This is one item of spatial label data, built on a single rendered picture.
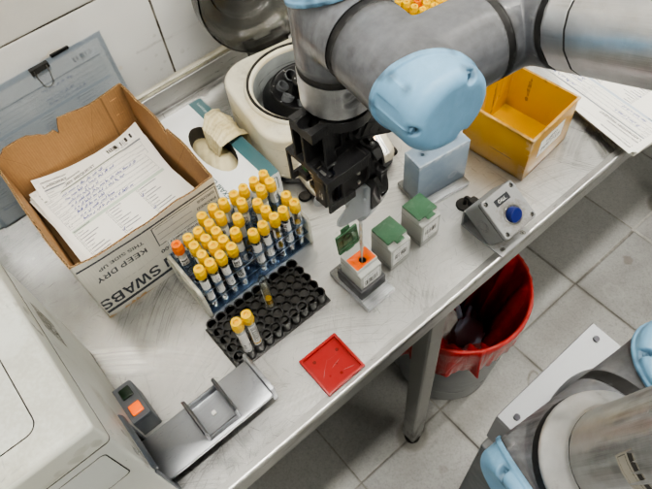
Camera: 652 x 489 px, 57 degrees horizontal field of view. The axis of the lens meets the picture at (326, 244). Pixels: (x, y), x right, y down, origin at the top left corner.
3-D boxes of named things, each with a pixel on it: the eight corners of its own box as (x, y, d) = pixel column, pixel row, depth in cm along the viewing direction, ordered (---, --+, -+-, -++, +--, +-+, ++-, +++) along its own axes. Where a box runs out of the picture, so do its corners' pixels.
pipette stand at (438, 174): (421, 212, 101) (425, 174, 93) (397, 185, 104) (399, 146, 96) (469, 185, 103) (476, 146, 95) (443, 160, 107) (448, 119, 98)
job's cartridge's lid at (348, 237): (336, 236, 85) (333, 234, 85) (341, 256, 88) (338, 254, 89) (356, 220, 86) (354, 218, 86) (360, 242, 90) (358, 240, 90)
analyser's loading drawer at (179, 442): (151, 501, 77) (138, 493, 73) (126, 461, 80) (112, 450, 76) (277, 397, 83) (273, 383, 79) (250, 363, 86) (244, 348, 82)
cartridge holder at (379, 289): (369, 313, 91) (368, 302, 88) (330, 276, 96) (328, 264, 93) (394, 292, 93) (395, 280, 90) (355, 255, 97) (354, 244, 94)
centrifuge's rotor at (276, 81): (291, 151, 103) (285, 121, 97) (250, 100, 111) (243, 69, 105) (367, 114, 107) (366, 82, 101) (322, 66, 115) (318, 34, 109)
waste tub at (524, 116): (521, 182, 103) (534, 143, 94) (458, 144, 109) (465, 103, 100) (566, 139, 107) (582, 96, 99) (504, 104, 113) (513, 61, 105)
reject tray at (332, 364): (329, 397, 85) (329, 395, 84) (299, 363, 88) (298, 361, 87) (365, 367, 87) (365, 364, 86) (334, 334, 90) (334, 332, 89)
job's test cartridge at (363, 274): (362, 297, 92) (361, 276, 86) (342, 277, 94) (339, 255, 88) (381, 280, 93) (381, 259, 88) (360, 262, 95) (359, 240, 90)
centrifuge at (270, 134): (298, 215, 102) (289, 169, 92) (223, 114, 117) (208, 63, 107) (414, 154, 108) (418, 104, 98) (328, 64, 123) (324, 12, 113)
